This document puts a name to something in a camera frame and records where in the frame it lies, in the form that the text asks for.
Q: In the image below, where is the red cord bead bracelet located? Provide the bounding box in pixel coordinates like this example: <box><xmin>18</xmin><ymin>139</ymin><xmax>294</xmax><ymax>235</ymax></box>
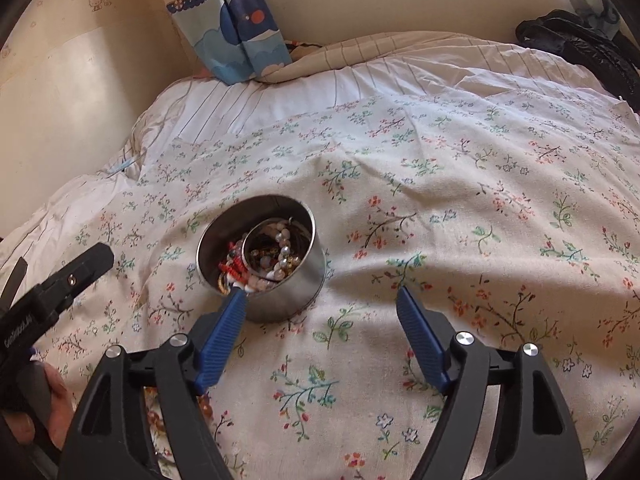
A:
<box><xmin>221</xmin><ymin>242</ymin><xmax>252</xmax><ymax>291</ymax></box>

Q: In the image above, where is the pink bead bracelet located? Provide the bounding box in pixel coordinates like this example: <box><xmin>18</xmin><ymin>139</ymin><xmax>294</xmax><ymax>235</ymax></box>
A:
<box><xmin>232</xmin><ymin>276</ymin><xmax>281</xmax><ymax>295</ymax></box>

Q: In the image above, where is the white bead bracelet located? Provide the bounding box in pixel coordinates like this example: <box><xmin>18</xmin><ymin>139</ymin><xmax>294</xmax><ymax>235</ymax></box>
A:
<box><xmin>249</xmin><ymin>221</ymin><xmax>302</xmax><ymax>283</ymax></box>

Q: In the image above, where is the person's left hand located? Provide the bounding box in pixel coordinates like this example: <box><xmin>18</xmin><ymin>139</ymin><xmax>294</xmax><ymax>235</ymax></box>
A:
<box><xmin>1</xmin><ymin>363</ymin><xmax>74</xmax><ymax>448</ymax></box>

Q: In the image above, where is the round silver metal tin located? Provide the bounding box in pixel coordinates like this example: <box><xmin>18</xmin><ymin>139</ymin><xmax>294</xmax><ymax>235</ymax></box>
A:
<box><xmin>195</xmin><ymin>194</ymin><xmax>326</xmax><ymax>324</ymax></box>

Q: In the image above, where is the floral bed cloth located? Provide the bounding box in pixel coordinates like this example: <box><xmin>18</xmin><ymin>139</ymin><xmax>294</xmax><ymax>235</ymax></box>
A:
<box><xmin>34</xmin><ymin>86</ymin><xmax>640</xmax><ymax>480</ymax></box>

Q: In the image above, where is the white striped duvet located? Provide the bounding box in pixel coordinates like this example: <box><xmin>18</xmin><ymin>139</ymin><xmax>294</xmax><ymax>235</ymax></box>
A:
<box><xmin>1</xmin><ymin>40</ymin><xmax>639</xmax><ymax>274</ymax></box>

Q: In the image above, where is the sailboat whale curtain left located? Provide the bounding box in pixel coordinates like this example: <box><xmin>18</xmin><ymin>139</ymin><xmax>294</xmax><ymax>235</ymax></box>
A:
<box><xmin>164</xmin><ymin>0</ymin><xmax>292</xmax><ymax>84</ymax></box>

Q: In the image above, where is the beige striped pillow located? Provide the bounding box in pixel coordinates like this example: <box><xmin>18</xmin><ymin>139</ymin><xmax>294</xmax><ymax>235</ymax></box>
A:
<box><xmin>256</xmin><ymin>30</ymin><xmax>484</xmax><ymax>84</ymax></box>

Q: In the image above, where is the black jacket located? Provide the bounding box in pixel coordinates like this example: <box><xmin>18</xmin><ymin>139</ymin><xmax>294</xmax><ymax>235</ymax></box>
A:
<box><xmin>515</xmin><ymin>10</ymin><xmax>639</xmax><ymax>113</ymax></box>

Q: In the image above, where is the black strap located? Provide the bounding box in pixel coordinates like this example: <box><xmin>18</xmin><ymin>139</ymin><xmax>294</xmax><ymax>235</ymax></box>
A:
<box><xmin>0</xmin><ymin>257</ymin><xmax>30</xmax><ymax>306</ymax></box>

